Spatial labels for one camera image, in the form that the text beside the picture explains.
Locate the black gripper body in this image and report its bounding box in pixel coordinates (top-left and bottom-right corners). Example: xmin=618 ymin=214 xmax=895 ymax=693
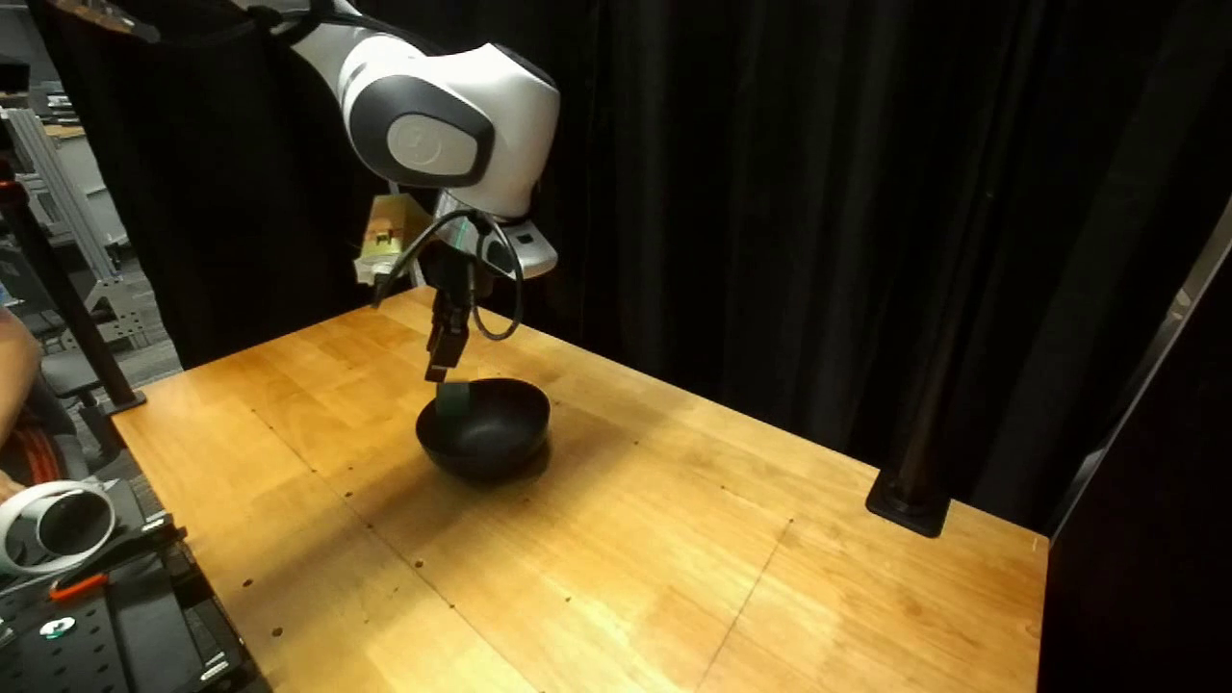
xmin=420 ymin=244 xmax=474 ymax=336

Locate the person's forearm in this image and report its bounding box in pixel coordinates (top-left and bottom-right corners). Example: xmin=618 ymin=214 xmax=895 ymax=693
xmin=0 ymin=314 xmax=40 ymax=447

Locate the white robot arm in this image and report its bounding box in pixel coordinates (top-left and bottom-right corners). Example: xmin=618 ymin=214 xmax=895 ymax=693
xmin=248 ymin=0 xmax=563 ymax=383

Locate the black bowl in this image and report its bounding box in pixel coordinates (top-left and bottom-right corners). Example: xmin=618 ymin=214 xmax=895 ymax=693
xmin=415 ymin=377 xmax=550 ymax=484

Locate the white VR headset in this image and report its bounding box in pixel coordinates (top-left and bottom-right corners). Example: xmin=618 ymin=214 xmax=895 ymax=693
xmin=0 ymin=482 xmax=114 ymax=578

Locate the black vertical pole with base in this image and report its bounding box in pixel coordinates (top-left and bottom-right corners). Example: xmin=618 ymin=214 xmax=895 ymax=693
xmin=861 ymin=0 xmax=1106 ymax=531

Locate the black curtain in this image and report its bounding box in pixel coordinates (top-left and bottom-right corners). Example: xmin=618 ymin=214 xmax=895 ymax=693
xmin=33 ymin=0 xmax=1232 ymax=491

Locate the black cable loop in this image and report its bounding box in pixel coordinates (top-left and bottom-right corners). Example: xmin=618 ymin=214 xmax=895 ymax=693
xmin=373 ymin=207 xmax=527 ymax=348

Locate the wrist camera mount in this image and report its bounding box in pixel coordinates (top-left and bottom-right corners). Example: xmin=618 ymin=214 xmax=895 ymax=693
xmin=355 ymin=192 xmax=556 ymax=284

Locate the orange handled tool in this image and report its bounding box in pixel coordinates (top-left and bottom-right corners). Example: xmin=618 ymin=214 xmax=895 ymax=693
xmin=44 ymin=576 xmax=106 ymax=606

